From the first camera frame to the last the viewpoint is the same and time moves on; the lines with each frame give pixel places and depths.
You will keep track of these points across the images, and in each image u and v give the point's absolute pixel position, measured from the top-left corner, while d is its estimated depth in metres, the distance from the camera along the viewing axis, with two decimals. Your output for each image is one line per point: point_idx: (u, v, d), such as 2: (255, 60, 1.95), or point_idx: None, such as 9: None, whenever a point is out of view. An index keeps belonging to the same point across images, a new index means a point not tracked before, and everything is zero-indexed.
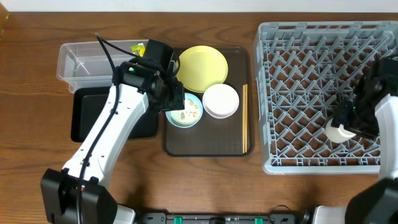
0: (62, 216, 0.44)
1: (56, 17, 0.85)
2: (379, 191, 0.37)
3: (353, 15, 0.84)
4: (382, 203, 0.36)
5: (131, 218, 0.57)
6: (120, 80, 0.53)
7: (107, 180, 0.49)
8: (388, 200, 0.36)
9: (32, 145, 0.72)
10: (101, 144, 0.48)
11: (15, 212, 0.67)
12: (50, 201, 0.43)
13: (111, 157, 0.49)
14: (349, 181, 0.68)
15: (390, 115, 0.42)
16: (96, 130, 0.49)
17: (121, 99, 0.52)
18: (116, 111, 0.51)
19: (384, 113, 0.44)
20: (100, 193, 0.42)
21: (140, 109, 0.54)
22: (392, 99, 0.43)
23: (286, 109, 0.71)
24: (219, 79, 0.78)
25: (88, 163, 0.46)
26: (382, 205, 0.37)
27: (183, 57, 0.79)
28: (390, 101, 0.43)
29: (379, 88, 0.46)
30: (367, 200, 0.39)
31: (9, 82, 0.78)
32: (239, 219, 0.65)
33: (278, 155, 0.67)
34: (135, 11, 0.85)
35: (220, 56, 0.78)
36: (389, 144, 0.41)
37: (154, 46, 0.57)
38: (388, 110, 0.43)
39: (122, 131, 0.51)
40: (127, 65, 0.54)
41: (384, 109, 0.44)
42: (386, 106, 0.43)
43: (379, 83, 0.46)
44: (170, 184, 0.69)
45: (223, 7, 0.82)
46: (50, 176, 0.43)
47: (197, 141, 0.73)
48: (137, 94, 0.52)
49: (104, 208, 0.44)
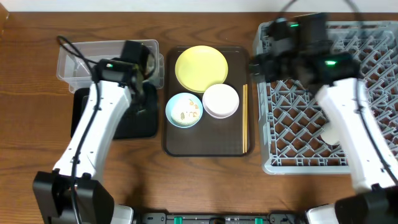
0: (61, 216, 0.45)
1: (56, 17, 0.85)
2: (362, 206, 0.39)
3: (353, 15, 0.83)
4: (370, 216, 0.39)
5: (130, 215, 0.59)
6: (100, 77, 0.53)
7: (100, 175, 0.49)
8: (373, 213, 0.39)
9: (33, 145, 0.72)
10: (88, 140, 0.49)
11: (16, 212, 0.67)
12: (46, 205, 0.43)
13: (101, 152, 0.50)
14: (349, 181, 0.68)
15: (335, 110, 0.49)
16: (83, 127, 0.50)
17: (102, 96, 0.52)
18: (99, 107, 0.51)
19: (330, 109, 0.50)
20: (94, 187, 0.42)
21: (123, 103, 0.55)
22: (329, 90, 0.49)
23: (287, 109, 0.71)
24: (220, 78, 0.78)
25: (78, 161, 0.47)
26: (370, 218, 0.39)
27: (183, 56, 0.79)
28: (328, 93, 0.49)
29: (311, 74, 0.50)
30: (353, 213, 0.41)
31: (9, 81, 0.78)
32: (239, 219, 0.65)
33: (278, 155, 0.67)
34: (135, 11, 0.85)
35: (219, 56, 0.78)
36: (346, 140, 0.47)
37: (131, 46, 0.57)
38: (330, 104, 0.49)
39: (108, 126, 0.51)
40: (104, 61, 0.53)
41: (326, 101, 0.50)
42: (326, 98, 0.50)
43: (310, 68, 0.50)
44: (170, 184, 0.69)
45: (224, 7, 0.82)
46: (41, 178, 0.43)
47: (197, 141, 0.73)
48: (119, 88, 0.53)
49: (100, 203, 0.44)
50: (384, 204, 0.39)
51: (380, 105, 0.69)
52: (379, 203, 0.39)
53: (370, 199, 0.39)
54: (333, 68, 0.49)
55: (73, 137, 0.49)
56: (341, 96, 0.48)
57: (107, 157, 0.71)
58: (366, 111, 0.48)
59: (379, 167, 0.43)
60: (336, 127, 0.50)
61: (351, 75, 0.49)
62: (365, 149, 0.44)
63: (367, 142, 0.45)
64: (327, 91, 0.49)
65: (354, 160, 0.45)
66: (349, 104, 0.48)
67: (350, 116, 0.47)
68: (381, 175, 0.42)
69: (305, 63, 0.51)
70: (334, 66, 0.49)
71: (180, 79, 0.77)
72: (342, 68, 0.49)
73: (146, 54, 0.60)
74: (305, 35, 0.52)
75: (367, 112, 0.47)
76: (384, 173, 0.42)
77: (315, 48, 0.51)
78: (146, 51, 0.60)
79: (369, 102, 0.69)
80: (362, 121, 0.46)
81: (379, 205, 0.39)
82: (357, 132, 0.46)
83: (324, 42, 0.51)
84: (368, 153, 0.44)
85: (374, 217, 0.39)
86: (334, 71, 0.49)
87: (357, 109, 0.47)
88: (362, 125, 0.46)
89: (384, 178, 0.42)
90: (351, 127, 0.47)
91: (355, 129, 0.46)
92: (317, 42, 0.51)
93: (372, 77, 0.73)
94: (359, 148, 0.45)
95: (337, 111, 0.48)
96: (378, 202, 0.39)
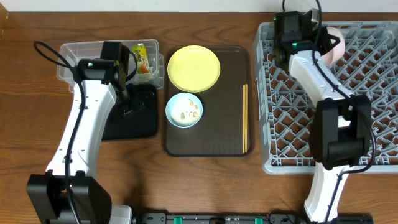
0: (58, 218, 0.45)
1: (56, 17, 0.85)
2: (319, 114, 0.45)
3: (354, 15, 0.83)
4: (326, 121, 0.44)
5: (129, 214, 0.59)
6: (83, 77, 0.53)
7: (93, 173, 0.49)
8: (328, 116, 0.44)
9: (33, 145, 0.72)
10: (79, 139, 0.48)
11: (15, 211, 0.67)
12: (43, 208, 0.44)
13: (92, 149, 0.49)
14: (349, 181, 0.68)
15: (299, 66, 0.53)
16: (71, 126, 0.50)
17: (88, 94, 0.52)
18: (86, 106, 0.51)
19: (296, 68, 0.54)
20: (89, 184, 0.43)
21: (109, 101, 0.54)
22: (295, 55, 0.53)
23: (286, 109, 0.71)
24: (214, 77, 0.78)
25: (71, 160, 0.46)
26: (326, 122, 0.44)
27: (179, 57, 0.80)
28: (293, 58, 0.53)
29: (284, 56, 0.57)
30: (317, 128, 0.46)
31: (9, 81, 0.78)
32: (239, 219, 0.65)
33: (278, 155, 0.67)
34: (136, 11, 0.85)
35: (213, 57, 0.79)
36: (309, 84, 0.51)
37: (110, 46, 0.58)
38: (296, 65, 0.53)
39: (96, 122, 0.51)
40: (85, 61, 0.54)
41: (293, 66, 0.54)
42: (293, 63, 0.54)
43: (283, 52, 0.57)
44: (170, 184, 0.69)
45: (224, 7, 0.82)
46: (34, 181, 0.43)
47: (197, 141, 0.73)
48: (102, 85, 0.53)
49: (96, 198, 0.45)
50: (336, 108, 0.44)
51: (379, 105, 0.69)
52: (333, 109, 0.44)
53: (324, 105, 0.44)
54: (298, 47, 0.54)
55: (63, 138, 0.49)
56: (303, 55, 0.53)
57: (107, 157, 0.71)
58: (321, 61, 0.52)
59: (331, 89, 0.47)
60: (301, 80, 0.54)
61: (312, 49, 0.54)
62: (319, 80, 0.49)
63: (321, 79, 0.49)
64: (292, 58, 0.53)
65: (315, 96, 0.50)
66: (307, 58, 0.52)
67: (308, 66, 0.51)
68: (332, 94, 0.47)
69: (279, 49, 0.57)
70: (299, 47, 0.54)
71: (175, 80, 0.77)
72: (305, 48, 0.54)
73: (127, 53, 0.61)
74: (281, 27, 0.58)
75: (321, 61, 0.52)
76: (334, 93, 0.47)
77: (288, 37, 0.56)
78: (125, 51, 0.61)
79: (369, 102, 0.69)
80: (318, 67, 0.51)
81: (331, 112, 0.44)
82: (314, 76, 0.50)
83: (297, 32, 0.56)
84: (321, 83, 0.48)
85: (331, 122, 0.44)
86: (300, 50, 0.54)
87: (313, 61, 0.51)
88: (318, 71, 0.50)
89: (335, 96, 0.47)
90: (310, 71, 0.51)
91: (313, 74, 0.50)
92: (290, 32, 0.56)
93: (372, 77, 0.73)
94: (316, 84, 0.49)
95: (300, 65, 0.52)
96: (331, 107, 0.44)
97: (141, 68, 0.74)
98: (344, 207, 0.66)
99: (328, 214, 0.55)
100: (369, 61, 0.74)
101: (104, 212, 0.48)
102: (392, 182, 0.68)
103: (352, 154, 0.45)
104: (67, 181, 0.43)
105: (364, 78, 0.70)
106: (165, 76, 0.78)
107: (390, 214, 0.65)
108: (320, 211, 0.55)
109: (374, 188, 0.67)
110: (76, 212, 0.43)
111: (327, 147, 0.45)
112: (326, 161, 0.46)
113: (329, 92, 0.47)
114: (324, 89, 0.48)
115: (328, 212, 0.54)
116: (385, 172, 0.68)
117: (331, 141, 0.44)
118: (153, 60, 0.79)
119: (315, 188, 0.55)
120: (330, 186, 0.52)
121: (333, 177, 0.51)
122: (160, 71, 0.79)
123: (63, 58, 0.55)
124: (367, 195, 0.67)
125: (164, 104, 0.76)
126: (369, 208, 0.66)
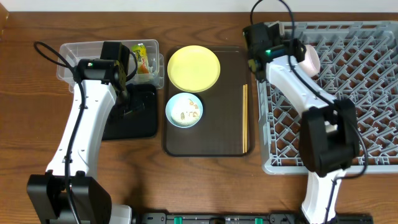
0: (58, 218, 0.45)
1: (56, 17, 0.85)
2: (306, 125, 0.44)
3: (354, 15, 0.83)
4: (314, 130, 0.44)
5: (129, 214, 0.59)
6: (83, 77, 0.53)
7: (93, 173, 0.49)
8: (315, 126, 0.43)
9: (32, 145, 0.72)
10: (79, 139, 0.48)
11: (15, 211, 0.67)
12: (43, 208, 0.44)
13: (92, 149, 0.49)
14: (349, 182, 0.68)
15: (277, 74, 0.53)
16: (71, 126, 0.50)
17: (88, 94, 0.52)
18: (86, 106, 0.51)
19: (274, 77, 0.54)
20: (89, 183, 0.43)
21: (109, 101, 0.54)
22: (270, 64, 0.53)
23: (286, 109, 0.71)
24: (214, 77, 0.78)
25: (71, 160, 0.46)
26: (314, 132, 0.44)
27: (179, 57, 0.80)
28: (270, 66, 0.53)
29: (260, 65, 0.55)
30: (306, 138, 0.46)
31: (9, 81, 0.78)
32: (239, 219, 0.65)
33: (278, 155, 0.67)
34: (135, 10, 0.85)
35: (213, 58, 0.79)
36: (290, 91, 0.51)
37: (110, 46, 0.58)
38: (273, 73, 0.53)
39: (96, 122, 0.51)
40: (85, 61, 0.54)
41: (270, 74, 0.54)
42: (270, 71, 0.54)
43: (258, 61, 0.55)
44: (170, 184, 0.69)
45: (223, 7, 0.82)
46: (33, 181, 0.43)
47: (197, 141, 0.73)
48: (102, 85, 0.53)
49: (96, 199, 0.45)
50: (322, 117, 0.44)
51: (379, 105, 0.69)
52: (318, 119, 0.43)
53: (308, 116, 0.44)
54: (273, 55, 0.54)
55: (63, 138, 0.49)
56: (278, 62, 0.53)
57: (107, 157, 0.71)
58: (298, 66, 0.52)
59: (313, 97, 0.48)
60: (281, 88, 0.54)
61: (287, 55, 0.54)
62: (298, 88, 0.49)
63: (300, 86, 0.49)
64: (268, 66, 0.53)
65: (297, 103, 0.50)
66: (283, 66, 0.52)
67: (285, 74, 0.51)
68: (315, 101, 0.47)
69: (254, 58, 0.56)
70: (273, 55, 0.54)
71: (175, 80, 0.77)
72: (279, 53, 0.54)
73: (127, 53, 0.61)
74: (251, 38, 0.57)
75: (298, 67, 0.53)
76: (317, 100, 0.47)
77: (261, 46, 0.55)
78: (125, 51, 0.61)
79: (369, 102, 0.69)
80: (295, 74, 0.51)
81: (318, 121, 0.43)
82: (293, 83, 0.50)
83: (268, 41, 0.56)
84: (303, 91, 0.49)
85: (319, 132, 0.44)
86: (275, 57, 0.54)
87: (290, 68, 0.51)
88: (296, 78, 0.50)
89: (318, 102, 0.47)
90: (288, 79, 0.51)
91: (291, 82, 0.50)
92: (262, 42, 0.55)
93: (372, 77, 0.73)
94: (296, 91, 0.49)
95: (277, 73, 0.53)
96: (316, 117, 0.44)
97: (141, 68, 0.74)
98: (343, 207, 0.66)
99: (326, 216, 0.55)
100: (370, 61, 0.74)
101: (104, 213, 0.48)
102: (392, 182, 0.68)
103: (345, 158, 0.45)
104: (67, 181, 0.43)
105: (364, 78, 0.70)
106: (165, 76, 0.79)
107: (390, 214, 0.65)
108: (319, 213, 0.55)
109: (374, 188, 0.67)
110: (76, 212, 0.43)
111: (319, 157, 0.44)
112: (319, 170, 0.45)
113: (311, 99, 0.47)
114: (306, 98, 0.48)
115: (326, 215, 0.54)
116: (385, 172, 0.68)
117: (322, 150, 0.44)
118: (153, 60, 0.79)
119: (312, 191, 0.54)
120: (326, 191, 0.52)
121: (328, 182, 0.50)
122: (160, 71, 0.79)
123: (63, 58, 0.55)
124: (366, 195, 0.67)
125: (164, 104, 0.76)
126: (369, 208, 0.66)
